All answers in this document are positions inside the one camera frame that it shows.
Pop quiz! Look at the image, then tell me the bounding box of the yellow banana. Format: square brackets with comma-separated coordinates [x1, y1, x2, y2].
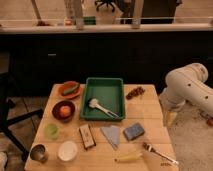
[115, 152, 142, 163]

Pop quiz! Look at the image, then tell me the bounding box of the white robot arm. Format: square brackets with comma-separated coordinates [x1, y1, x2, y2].
[159, 63, 213, 117]

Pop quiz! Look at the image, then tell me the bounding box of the green plastic tray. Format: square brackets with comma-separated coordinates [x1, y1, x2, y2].
[80, 77, 125, 121]

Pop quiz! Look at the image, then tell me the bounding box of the white plastic utensil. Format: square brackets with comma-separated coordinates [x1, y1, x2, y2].
[88, 98, 118, 118]

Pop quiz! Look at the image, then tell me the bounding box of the green cucumber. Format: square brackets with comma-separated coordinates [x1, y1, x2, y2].
[62, 84, 80, 96]

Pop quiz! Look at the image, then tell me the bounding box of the bunch of dark grapes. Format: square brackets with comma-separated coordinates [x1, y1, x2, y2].
[126, 86, 145, 100]

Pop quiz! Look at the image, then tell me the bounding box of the orange plate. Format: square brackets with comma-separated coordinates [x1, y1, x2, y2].
[58, 81, 81, 99]

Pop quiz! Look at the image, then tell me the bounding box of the grey folded cloth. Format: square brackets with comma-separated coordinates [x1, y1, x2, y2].
[100, 125, 120, 150]

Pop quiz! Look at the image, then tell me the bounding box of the orange fruit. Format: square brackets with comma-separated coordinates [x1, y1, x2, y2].
[59, 106, 71, 117]

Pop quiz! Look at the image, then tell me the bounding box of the blue sponge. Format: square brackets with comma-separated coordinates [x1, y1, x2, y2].
[123, 123, 145, 141]

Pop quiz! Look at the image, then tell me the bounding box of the dark rectangular box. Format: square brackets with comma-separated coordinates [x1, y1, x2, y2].
[79, 124, 96, 149]

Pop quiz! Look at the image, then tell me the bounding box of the dark red bowl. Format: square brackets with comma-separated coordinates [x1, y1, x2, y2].
[52, 101, 75, 122]

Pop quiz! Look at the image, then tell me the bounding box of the small green cup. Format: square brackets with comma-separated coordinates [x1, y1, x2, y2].
[44, 124, 59, 139]

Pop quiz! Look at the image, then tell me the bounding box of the metal fork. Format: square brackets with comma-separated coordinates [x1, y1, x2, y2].
[143, 143, 179, 165]

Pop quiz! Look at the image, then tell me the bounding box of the white bowl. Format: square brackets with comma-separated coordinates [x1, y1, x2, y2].
[58, 141, 78, 162]

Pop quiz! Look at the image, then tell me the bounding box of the black office chair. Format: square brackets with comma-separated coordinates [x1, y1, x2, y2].
[94, 0, 115, 12]

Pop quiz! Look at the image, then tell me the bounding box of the metal cup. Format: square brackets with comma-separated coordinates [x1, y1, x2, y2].
[30, 144, 48, 163]

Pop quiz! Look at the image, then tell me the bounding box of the black chair left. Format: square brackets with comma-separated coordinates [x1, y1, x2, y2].
[0, 71, 44, 163]

